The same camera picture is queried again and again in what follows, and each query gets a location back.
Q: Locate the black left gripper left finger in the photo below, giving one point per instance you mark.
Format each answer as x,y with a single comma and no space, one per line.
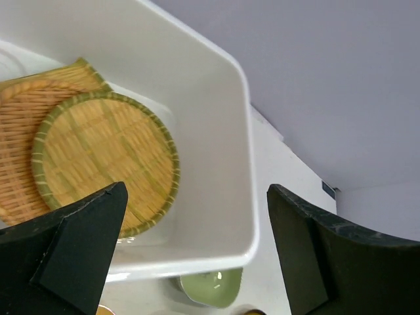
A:
57,263

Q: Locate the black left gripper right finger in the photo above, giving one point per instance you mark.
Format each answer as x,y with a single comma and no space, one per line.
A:
333,266

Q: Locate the green square panda dish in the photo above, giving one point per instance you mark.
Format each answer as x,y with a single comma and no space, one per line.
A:
217,289

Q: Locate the round green-rimmed bamboo plate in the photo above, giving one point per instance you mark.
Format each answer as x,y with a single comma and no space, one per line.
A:
94,139

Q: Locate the round orange woven plate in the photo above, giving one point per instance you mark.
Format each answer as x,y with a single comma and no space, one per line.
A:
24,106

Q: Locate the square green-rimmed bamboo tray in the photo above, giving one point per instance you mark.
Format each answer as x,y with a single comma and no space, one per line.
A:
79,73

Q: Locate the white plastic bin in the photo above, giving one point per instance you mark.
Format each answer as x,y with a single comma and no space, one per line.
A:
197,89

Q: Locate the yellow ornate round plate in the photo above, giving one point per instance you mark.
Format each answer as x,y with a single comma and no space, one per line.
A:
249,310

